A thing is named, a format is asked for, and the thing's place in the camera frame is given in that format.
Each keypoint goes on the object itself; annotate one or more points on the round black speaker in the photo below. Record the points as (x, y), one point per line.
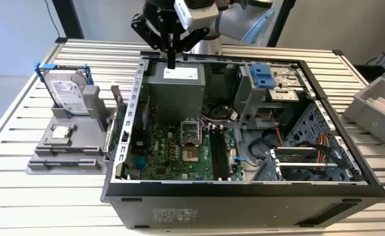
(218, 112)

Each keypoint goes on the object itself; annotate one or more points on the grey parts rack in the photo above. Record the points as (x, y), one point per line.
(84, 130)

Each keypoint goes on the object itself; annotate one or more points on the grey open storage bin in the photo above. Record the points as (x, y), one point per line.
(369, 123)

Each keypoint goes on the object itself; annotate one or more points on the low grey disk bay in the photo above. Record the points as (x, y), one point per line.
(306, 164)

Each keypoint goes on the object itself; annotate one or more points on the tall silver disk bay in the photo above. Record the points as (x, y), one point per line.
(248, 103)

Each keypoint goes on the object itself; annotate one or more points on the CPU socket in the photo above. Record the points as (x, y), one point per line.
(190, 154)

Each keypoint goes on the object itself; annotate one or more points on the black RAM slot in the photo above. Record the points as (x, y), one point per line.
(214, 152)
(222, 152)
(218, 152)
(226, 152)

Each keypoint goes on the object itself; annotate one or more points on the blue plastic drive latch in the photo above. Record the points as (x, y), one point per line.
(258, 76)

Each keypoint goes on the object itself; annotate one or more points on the green motherboard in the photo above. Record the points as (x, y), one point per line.
(165, 159)

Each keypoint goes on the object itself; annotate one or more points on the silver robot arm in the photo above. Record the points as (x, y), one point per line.
(234, 22)

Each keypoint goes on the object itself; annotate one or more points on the silver white wrist camera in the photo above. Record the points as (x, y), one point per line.
(194, 13)

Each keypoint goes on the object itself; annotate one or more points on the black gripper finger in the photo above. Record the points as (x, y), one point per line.
(148, 32)
(192, 39)

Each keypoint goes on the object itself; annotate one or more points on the black PC case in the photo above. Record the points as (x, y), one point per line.
(212, 209)

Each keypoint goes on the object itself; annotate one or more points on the hard disk in blue carrier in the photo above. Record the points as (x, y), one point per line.
(64, 91)

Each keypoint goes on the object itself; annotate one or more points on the white block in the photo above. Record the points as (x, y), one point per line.
(380, 102)

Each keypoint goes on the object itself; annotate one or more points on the silver CPU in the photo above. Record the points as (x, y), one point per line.
(60, 132)

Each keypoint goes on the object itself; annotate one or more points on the green graphics card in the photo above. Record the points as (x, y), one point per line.
(120, 115)

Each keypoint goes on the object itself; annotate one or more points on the thin metal locking lever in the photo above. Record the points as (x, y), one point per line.
(201, 132)

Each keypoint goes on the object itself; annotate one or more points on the grey power supply unit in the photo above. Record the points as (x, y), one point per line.
(176, 98)

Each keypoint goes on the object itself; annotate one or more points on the black post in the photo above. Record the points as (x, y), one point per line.
(288, 12)
(69, 22)

